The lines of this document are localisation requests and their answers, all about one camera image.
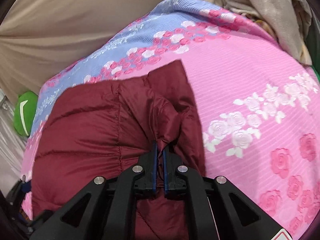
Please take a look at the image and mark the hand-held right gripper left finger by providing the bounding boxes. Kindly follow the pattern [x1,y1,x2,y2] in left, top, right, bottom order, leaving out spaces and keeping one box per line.
[30,142,159,240]

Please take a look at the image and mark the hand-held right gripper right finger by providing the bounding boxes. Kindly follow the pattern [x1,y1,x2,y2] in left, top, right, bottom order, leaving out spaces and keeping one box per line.
[162,146,296,240]

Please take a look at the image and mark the maroon quilted jacket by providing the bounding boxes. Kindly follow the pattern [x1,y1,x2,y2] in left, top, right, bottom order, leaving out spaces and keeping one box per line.
[31,59,207,240]

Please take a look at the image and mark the white crinkled cloth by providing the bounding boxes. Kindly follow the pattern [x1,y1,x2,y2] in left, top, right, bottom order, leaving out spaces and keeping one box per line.
[0,100,32,178]

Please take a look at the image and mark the green plush cushion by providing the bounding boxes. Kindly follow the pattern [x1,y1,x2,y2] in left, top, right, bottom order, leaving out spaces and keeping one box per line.
[14,90,39,137]

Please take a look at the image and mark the pink and blue floral blanket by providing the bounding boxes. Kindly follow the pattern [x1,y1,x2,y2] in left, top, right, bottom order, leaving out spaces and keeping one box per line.
[20,0,320,240]

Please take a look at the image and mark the beige fabric sheet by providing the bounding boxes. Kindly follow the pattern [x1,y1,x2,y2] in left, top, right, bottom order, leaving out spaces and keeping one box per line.
[0,0,220,98]

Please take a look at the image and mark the grey printed cloth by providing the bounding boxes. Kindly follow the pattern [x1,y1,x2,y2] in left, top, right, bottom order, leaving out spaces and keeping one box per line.
[210,0,314,65]

